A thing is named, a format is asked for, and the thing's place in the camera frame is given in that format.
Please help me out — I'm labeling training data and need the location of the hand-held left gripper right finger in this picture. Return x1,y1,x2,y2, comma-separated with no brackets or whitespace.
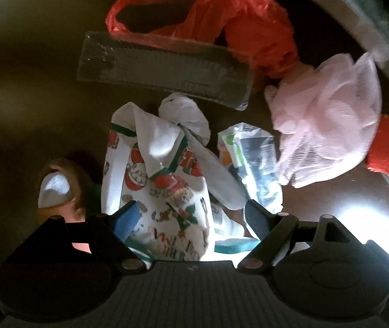
237,199,369,274

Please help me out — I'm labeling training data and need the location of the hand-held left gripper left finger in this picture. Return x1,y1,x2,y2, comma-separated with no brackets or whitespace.
20,200,148,276

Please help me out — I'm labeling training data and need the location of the white cartoon-print bag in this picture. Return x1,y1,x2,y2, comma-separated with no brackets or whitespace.
101,102,260,263

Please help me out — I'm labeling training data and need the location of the clear plastic tray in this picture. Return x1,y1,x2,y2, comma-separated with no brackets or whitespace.
76,31,255,112

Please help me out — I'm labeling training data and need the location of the red plastic bag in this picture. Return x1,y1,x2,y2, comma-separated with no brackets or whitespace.
105,0,299,79

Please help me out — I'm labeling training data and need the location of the brown paper cup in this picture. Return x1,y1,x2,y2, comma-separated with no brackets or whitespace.
37,159,91,226

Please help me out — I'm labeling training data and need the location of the clear printed plastic wrapper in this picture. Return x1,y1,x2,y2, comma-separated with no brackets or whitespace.
217,122,284,212

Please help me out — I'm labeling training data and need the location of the pink mesh bath pouf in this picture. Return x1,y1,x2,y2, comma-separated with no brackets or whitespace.
264,52,383,188

